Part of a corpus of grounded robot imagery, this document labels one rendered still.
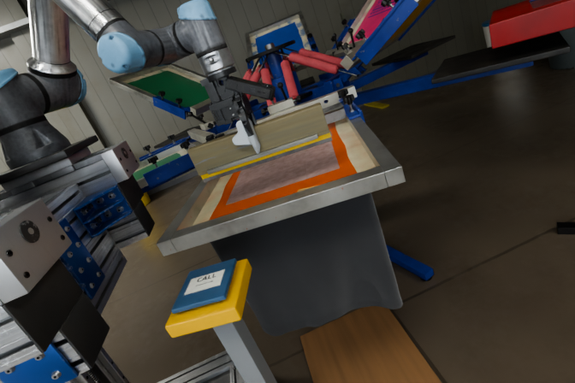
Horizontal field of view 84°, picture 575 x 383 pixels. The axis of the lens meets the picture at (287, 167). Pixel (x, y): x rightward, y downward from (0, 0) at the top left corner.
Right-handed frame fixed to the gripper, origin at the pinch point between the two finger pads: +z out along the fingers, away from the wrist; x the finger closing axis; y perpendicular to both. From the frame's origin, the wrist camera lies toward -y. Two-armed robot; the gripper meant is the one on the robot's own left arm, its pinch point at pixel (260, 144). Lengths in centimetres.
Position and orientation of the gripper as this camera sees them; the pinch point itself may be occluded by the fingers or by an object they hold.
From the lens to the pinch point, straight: 82.4
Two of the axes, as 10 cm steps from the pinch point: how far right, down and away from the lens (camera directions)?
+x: -0.3, 3.6, -9.3
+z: 3.4, 8.8, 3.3
